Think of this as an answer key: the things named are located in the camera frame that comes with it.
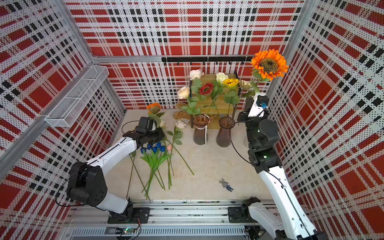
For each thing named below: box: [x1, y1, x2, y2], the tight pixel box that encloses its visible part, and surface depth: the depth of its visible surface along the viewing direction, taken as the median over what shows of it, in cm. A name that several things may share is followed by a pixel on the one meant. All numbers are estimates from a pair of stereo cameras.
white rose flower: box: [211, 72, 229, 114], surface depth 80 cm
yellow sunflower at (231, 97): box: [223, 78, 240, 117], surface depth 80 cm
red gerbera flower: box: [199, 83, 214, 96], surface depth 76 cm
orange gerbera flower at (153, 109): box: [146, 102, 166, 126], surface depth 95 cm
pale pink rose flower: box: [189, 69, 204, 118], surface depth 82 cm
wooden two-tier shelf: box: [189, 71, 241, 129], surface depth 82 cm
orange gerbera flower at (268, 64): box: [250, 48, 290, 93], surface depth 43 cm
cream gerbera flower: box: [238, 80, 255, 97], surface depth 78 cm
